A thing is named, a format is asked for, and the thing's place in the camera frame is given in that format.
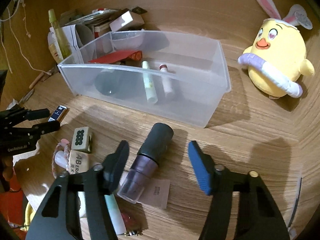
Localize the white red lipstick tube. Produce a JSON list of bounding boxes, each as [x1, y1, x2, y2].
[[159, 64, 174, 99]]

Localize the tall yellow spray bottle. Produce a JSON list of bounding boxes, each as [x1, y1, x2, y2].
[[48, 9, 72, 60]]

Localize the mahjong tile eraser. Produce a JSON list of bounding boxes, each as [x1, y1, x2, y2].
[[71, 126, 93, 153]]

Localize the yellow chick plush toy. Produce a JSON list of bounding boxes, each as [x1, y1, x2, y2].
[[238, 0, 315, 99]]

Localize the purple dark capped cosmetic tube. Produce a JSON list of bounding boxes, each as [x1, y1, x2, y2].
[[117, 122, 174, 204]]

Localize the small white cardboard box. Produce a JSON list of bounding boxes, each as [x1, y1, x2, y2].
[[110, 11, 144, 32]]

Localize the red package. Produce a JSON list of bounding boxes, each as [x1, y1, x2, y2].
[[89, 50, 143, 64]]

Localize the small dark blue box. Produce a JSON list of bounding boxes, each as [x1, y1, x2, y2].
[[48, 105, 68, 122]]

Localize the mint green tube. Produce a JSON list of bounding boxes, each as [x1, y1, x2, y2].
[[105, 194, 126, 235]]

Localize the white green lip balm box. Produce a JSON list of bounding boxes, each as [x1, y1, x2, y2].
[[143, 72, 158, 104]]

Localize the stack of books papers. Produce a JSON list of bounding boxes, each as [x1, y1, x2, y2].
[[58, 6, 148, 34]]

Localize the person left hand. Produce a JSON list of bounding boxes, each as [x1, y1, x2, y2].
[[1, 156, 14, 193]]

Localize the clear plastic storage bin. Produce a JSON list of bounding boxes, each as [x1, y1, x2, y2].
[[59, 30, 231, 127]]

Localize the dark green spray bottle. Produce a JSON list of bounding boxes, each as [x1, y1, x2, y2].
[[94, 69, 123, 96]]

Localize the white folded papers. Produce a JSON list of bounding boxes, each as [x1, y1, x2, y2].
[[61, 24, 94, 53]]

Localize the white bowl with items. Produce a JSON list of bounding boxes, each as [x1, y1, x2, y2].
[[111, 31, 145, 50]]

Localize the beige paper sleeve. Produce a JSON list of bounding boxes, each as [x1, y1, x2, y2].
[[136, 178, 170, 209]]

